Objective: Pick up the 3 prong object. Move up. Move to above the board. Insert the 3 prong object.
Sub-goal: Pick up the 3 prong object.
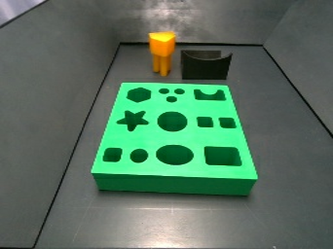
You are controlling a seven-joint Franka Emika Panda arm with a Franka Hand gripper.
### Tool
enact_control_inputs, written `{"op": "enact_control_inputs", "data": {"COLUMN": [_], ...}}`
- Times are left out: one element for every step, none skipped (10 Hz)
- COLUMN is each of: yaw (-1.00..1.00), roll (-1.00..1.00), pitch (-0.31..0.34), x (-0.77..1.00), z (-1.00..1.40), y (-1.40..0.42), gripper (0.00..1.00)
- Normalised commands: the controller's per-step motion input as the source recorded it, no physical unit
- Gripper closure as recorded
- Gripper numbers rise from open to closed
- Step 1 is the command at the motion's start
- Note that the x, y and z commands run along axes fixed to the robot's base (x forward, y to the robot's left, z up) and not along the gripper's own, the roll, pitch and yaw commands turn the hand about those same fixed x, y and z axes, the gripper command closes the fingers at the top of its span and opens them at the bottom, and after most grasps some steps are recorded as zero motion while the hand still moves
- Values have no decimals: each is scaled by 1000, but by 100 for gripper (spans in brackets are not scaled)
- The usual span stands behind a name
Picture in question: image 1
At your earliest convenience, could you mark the black curved holder bracket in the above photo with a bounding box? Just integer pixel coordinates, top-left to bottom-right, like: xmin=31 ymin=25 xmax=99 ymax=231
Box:
xmin=181 ymin=50 xmax=233 ymax=80

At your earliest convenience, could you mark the orange three prong object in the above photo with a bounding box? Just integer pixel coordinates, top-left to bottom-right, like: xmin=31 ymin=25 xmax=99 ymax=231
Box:
xmin=149 ymin=31 xmax=175 ymax=77

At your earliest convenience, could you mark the green foam shape board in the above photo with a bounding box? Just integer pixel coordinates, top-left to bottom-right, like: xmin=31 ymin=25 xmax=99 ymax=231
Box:
xmin=91 ymin=83 xmax=258 ymax=196

